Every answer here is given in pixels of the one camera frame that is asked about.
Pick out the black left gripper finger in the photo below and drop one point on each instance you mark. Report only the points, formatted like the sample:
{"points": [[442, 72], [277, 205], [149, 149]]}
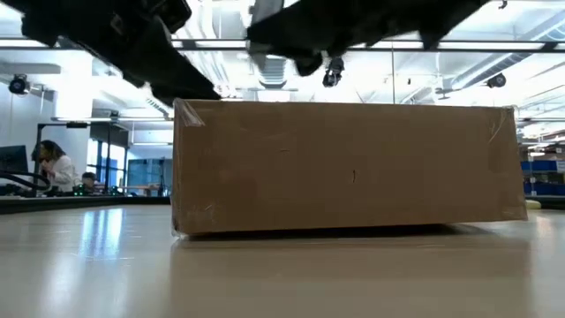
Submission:
{"points": [[185, 86]]}

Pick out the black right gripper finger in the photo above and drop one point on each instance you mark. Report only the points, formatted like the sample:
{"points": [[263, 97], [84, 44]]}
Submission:
{"points": [[310, 62], [273, 37]]}

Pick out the brown cardboard box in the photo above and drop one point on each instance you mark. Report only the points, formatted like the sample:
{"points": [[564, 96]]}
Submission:
{"points": [[344, 168]]}

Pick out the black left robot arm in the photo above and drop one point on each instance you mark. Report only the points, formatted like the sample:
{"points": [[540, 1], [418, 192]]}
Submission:
{"points": [[35, 22]]}

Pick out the person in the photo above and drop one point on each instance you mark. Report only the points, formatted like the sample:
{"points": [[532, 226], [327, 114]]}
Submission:
{"points": [[89, 181], [62, 170]]}

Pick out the black metal stand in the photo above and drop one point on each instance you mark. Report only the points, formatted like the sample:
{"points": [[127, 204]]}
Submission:
{"points": [[37, 150]]}

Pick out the black monitor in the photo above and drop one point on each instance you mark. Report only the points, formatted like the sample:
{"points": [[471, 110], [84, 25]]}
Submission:
{"points": [[13, 159]]}

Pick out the shelf with blue bins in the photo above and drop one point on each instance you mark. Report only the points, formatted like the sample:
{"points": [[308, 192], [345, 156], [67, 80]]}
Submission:
{"points": [[543, 176]]}

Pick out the black overhead camera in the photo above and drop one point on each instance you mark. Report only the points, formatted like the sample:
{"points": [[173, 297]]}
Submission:
{"points": [[333, 70]]}

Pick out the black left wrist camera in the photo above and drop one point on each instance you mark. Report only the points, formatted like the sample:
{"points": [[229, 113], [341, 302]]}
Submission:
{"points": [[172, 13]]}

